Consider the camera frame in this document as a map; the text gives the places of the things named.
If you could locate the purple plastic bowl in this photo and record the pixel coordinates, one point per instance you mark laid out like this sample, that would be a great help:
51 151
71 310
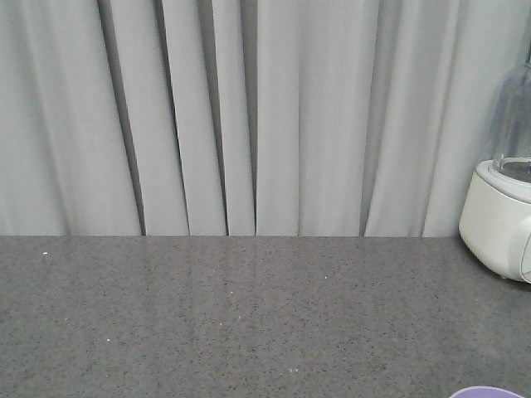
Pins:
485 392

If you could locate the grey window curtain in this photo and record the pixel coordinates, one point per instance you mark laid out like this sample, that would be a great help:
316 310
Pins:
333 118

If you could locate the white blender with glass jar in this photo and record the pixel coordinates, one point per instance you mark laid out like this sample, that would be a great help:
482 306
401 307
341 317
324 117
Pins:
495 219

